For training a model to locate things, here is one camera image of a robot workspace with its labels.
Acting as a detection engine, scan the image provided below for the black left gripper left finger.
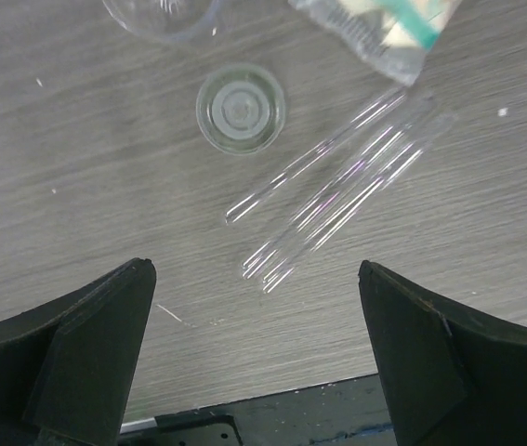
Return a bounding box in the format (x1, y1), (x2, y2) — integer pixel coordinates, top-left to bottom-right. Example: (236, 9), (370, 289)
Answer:
(0, 258), (156, 445)

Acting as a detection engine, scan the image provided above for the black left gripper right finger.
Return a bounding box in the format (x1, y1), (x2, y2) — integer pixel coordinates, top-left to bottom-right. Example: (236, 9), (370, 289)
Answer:
(359, 260), (527, 445)

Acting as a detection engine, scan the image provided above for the clear glass test tube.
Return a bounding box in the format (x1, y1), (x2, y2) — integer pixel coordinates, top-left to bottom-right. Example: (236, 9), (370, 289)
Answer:
(224, 85), (408, 225)
(226, 91), (448, 292)
(260, 112), (455, 294)

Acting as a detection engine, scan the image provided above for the small clear glass beaker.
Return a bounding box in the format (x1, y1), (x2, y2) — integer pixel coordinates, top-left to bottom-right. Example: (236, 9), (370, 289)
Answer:
(195, 62), (287, 155)

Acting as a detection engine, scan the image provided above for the plastic bag with gloves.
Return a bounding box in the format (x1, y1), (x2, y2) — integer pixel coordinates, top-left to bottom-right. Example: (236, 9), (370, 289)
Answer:
(289, 0), (460, 86)

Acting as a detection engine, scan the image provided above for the larger clear glass beaker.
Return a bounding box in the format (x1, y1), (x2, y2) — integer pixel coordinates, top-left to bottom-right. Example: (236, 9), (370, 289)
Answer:
(103, 0), (224, 44)

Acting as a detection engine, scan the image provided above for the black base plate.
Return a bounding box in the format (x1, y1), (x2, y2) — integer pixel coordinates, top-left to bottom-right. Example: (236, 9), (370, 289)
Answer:
(118, 374), (397, 446)

